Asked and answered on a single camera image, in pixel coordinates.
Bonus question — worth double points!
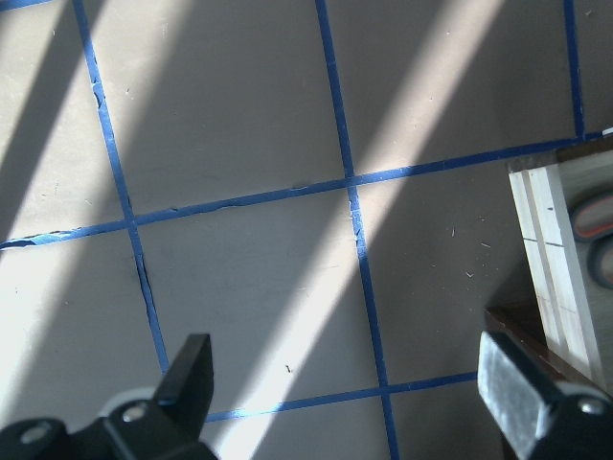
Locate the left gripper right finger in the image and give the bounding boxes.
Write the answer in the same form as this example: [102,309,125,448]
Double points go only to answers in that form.
[477,332,612,459]

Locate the orange and white scissors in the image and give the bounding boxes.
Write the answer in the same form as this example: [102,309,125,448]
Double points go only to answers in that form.
[570,191,612,289]

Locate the brown wooden drawer cabinet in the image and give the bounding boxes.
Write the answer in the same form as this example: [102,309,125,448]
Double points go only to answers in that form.
[487,136,612,392]

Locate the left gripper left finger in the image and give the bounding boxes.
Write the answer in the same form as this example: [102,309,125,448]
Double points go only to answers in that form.
[103,333,214,459]

